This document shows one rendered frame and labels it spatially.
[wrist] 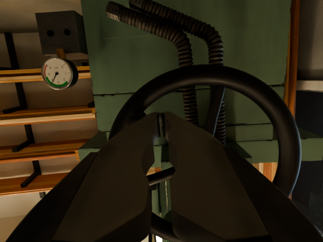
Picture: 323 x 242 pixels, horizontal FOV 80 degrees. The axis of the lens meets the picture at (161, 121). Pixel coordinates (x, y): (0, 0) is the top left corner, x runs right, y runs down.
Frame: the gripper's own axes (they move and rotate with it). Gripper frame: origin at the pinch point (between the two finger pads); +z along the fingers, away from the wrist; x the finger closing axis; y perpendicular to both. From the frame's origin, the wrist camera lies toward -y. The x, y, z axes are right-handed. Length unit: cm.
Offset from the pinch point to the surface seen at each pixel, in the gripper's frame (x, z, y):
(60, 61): -20.0, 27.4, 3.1
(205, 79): 5.6, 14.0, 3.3
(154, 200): -8, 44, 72
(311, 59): 122, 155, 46
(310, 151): 34, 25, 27
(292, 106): 109, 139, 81
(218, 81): 7.3, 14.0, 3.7
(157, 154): -2.6, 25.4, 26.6
